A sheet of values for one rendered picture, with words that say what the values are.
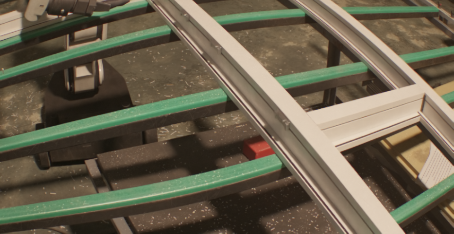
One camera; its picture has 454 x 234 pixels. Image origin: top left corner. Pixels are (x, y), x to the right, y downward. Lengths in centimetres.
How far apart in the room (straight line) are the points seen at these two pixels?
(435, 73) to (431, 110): 237
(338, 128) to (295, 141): 10
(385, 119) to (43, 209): 77
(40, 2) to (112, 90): 121
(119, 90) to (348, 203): 181
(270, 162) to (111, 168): 54
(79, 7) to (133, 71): 160
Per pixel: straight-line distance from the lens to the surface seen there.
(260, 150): 154
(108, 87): 267
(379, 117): 123
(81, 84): 249
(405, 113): 131
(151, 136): 240
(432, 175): 156
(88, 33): 225
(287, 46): 343
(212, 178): 107
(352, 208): 96
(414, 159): 160
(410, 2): 237
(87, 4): 156
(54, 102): 261
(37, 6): 154
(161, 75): 307
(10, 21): 170
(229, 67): 131
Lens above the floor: 155
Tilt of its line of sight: 33 degrees down
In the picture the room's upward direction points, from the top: 3 degrees clockwise
